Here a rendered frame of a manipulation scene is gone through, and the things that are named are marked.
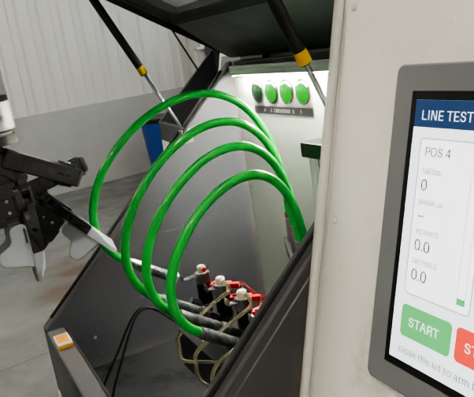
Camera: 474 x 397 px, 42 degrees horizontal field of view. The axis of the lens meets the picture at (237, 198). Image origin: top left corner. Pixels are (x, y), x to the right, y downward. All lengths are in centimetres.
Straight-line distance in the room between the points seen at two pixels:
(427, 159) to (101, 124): 749
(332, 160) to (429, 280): 22
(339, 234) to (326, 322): 12
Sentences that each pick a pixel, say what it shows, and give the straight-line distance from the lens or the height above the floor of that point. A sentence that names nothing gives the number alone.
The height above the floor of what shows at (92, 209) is 126.
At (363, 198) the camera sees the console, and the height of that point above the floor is 130.
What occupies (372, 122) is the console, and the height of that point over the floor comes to 138.
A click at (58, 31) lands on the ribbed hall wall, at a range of 796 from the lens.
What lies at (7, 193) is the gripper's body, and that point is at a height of 134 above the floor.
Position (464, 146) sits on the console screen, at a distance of 62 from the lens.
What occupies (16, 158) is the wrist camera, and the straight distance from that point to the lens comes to 88.
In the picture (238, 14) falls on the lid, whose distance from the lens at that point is 117.
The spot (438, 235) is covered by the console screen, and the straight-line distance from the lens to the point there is 64.
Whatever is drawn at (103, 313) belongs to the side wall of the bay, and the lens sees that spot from 145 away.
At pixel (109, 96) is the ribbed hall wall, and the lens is 814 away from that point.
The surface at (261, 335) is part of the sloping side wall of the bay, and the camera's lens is 82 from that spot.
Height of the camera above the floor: 149
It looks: 14 degrees down
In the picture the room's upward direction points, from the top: 9 degrees counter-clockwise
